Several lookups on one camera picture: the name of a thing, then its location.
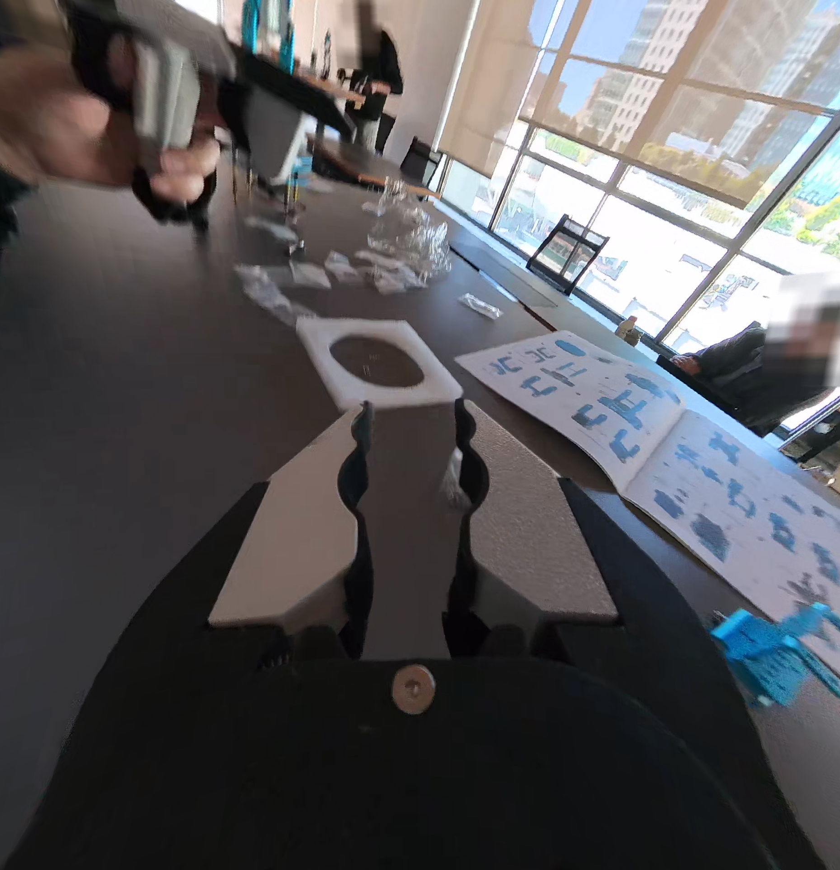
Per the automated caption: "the wooden background table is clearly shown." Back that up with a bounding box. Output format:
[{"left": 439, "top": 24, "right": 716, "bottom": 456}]
[{"left": 310, "top": 132, "right": 442, "bottom": 199}]

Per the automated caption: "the person's left hand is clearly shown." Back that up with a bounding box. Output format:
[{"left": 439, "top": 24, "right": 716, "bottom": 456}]
[{"left": 0, "top": 37, "right": 222, "bottom": 203}]

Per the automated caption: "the black frame chair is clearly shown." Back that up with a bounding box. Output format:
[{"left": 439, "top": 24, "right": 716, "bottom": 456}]
[{"left": 526, "top": 213, "right": 610, "bottom": 297}]

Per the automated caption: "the small clear plastic bag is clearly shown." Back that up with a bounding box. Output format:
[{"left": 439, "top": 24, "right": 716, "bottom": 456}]
[{"left": 439, "top": 445, "right": 472, "bottom": 511}]

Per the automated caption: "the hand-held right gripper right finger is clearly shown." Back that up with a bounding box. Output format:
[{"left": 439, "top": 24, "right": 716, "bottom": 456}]
[{"left": 443, "top": 397, "right": 621, "bottom": 659}]

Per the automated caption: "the flat clear labelled bag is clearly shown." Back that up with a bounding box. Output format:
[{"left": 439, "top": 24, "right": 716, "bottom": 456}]
[{"left": 235, "top": 264, "right": 298, "bottom": 324}]

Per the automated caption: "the open instruction booklet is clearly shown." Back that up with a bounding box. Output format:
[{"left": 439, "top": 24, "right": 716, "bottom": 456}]
[{"left": 455, "top": 330, "right": 840, "bottom": 617}]

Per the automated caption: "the crumpled clear plastic wrap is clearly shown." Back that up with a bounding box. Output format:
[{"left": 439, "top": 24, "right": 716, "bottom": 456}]
[{"left": 364, "top": 175, "right": 455, "bottom": 281}]

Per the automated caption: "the beige roller blind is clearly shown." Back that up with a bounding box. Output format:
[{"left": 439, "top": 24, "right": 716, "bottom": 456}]
[{"left": 518, "top": 0, "right": 840, "bottom": 210}]

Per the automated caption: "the white foam frame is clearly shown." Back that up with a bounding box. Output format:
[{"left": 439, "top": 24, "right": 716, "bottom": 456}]
[{"left": 296, "top": 317, "right": 464, "bottom": 409}]

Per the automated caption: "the black desk cable cover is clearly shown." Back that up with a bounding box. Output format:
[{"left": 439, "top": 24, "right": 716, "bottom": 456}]
[{"left": 450, "top": 238, "right": 563, "bottom": 310}]

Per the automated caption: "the blue metal bracket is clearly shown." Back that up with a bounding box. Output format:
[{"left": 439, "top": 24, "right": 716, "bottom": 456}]
[{"left": 708, "top": 601, "right": 840, "bottom": 710}]

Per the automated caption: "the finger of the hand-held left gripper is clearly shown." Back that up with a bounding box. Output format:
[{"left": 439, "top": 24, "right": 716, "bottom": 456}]
[{"left": 245, "top": 88, "right": 313, "bottom": 186}]

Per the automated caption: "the dark desk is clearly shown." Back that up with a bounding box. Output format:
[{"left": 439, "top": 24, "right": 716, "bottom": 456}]
[{"left": 0, "top": 146, "right": 840, "bottom": 870}]

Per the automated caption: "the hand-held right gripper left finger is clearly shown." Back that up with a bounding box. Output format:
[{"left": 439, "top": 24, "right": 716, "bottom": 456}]
[{"left": 208, "top": 400, "right": 374, "bottom": 660}]

